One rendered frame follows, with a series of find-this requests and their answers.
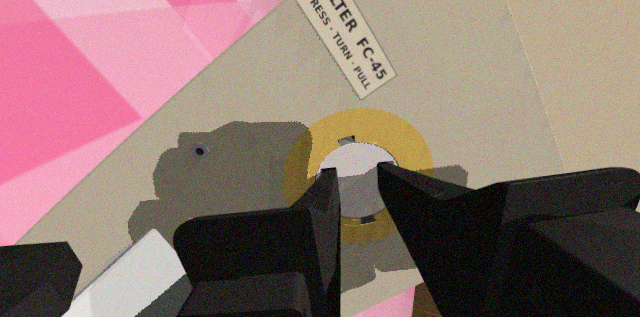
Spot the white cylinder with two slots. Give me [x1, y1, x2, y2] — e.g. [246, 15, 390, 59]
[316, 136, 398, 217]

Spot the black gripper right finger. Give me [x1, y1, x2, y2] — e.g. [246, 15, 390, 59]
[377, 162, 640, 317]

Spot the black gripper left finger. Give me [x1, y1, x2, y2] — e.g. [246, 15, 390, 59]
[172, 167, 341, 317]

